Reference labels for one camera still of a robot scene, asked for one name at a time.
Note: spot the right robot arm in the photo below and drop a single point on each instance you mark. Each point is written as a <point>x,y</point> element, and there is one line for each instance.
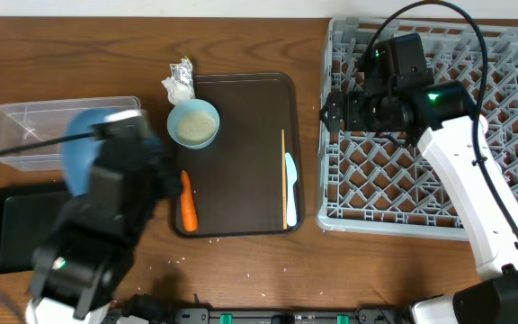
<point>442,121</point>

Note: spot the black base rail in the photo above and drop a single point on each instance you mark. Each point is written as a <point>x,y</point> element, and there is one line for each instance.
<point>204,316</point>

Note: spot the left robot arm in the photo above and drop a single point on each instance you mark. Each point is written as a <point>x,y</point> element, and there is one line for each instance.
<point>79,267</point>

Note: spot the light blue plastic spoon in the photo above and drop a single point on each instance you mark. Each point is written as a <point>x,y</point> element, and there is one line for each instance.
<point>292,178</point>

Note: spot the dark blue plate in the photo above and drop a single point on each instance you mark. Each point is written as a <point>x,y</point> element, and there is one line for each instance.
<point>78,155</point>

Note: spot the grey dishwasher rack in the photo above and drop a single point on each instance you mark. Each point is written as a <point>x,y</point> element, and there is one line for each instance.
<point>367,184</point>

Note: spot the light blue rice bowl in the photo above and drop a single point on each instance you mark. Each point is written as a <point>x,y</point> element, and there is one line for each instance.
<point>193,124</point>

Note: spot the white paper napkin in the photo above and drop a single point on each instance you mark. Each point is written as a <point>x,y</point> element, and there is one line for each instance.
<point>177,92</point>

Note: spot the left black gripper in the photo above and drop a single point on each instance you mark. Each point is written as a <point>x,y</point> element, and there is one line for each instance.
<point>152,162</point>

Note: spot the orange carrot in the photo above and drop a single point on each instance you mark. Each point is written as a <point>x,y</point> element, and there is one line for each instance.
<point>188,210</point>

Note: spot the clear plastic bin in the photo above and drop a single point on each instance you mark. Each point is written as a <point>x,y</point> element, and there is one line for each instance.
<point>33,122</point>

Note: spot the dark brown serving tray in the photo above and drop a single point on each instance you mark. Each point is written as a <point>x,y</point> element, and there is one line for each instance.
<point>237,179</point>

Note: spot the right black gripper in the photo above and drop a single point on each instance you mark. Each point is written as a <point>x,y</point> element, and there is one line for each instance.
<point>353,101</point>

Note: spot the black plastic bin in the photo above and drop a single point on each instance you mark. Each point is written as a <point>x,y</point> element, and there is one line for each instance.
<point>27,216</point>

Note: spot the wooden chopstick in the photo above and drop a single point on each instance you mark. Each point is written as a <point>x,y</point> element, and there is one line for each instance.
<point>284,181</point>

